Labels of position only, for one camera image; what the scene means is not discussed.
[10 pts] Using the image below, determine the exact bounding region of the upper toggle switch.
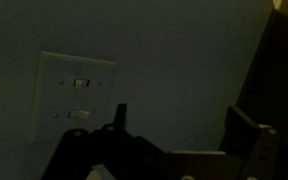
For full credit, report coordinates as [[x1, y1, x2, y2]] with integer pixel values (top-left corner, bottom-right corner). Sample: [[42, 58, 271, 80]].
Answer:
[[74, 79, 90, 89]]

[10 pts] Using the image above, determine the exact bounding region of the white light switch plate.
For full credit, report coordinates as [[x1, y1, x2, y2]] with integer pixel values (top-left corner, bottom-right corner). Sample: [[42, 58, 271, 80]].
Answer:
[[30, 51, 116, 142]]

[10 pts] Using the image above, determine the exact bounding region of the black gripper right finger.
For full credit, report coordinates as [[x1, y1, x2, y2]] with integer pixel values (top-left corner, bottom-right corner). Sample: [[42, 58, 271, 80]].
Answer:
[[219, 106, 280, 180]]

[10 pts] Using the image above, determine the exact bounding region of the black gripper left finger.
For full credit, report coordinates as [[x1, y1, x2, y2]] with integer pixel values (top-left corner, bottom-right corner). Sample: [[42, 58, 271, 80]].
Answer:
[[41, 104, 166, 180]]

